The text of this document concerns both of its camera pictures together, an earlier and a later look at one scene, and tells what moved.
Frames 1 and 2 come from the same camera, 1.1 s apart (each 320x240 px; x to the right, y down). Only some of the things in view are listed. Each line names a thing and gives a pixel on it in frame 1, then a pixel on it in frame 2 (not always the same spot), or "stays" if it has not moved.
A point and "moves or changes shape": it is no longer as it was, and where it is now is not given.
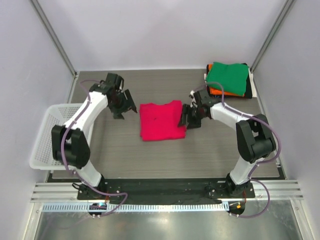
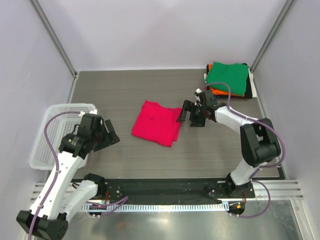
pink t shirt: (161, 122) moves or changes shape
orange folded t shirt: (217, 91) stays
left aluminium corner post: (71, 66) stays
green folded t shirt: (233, 77) stays
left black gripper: (128, 104) → (110, 137)
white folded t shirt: (254, 95) stays
